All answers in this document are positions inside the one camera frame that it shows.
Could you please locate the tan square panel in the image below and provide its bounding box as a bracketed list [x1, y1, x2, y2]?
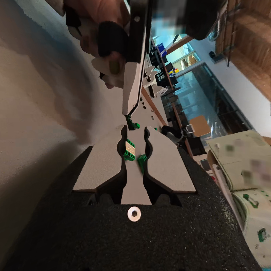
[189, 115, 211, 137]

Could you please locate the green lego face block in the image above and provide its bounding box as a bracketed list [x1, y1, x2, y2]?
[137, 154, 147, 173]
[123, 140, 136, 162]

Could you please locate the dark green lego assembly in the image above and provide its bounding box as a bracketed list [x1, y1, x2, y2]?
[125, 114, 140, 131]

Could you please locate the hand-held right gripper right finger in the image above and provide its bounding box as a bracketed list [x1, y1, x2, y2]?
[144, 126, 196, 205]

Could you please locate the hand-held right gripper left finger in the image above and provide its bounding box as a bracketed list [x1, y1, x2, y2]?
[72, 124, 128, 205]

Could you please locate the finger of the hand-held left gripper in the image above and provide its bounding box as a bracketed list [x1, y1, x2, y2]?
[122, 62, 141, 116]
[130, 53, 147, 116]

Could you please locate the open lego instruction booklet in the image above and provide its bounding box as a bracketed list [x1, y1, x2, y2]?
[206, 129, 271, 269]

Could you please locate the person's left hand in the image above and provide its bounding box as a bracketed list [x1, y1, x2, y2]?
[62, 0, 130, 90]

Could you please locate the pale fin-shaped grip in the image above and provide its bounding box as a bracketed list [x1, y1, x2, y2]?
[152, 83, 168, 98]
[145, 66, 157, 82]

